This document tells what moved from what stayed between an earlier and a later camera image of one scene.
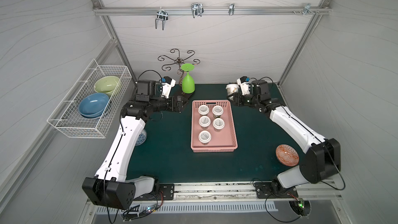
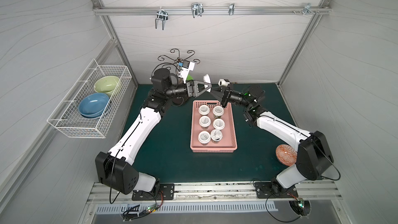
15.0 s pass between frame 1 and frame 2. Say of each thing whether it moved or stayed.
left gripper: moved
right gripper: moved
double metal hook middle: stayed
